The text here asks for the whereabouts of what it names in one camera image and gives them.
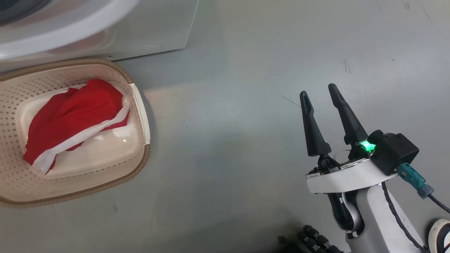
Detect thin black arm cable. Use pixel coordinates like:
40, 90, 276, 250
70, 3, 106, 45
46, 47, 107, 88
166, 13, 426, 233
381, 181, 424, 253

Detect cream perforated laundry basket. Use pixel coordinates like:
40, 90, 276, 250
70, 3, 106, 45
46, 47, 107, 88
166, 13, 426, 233
0, 58, 151, 208

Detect teal plug right camera cable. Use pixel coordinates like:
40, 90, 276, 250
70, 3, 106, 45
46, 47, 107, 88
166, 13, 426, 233
397, 162, 450, 214

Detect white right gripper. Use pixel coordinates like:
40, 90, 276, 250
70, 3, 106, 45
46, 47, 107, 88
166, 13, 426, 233
300, 84, 400, 233

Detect red and white garment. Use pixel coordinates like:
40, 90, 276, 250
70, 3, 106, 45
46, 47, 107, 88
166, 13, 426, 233
23, 79, 131, 175

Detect black ribbed cable glands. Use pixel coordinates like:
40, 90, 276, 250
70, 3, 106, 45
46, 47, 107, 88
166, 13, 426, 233
278, 225, 343, 253

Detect white front-load washing machine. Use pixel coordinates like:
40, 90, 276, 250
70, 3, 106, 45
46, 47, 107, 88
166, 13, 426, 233
0, 0, 199, 72

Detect white black round base part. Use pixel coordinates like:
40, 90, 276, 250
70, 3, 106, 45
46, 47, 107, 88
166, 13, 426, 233
427, 219, 450, 253

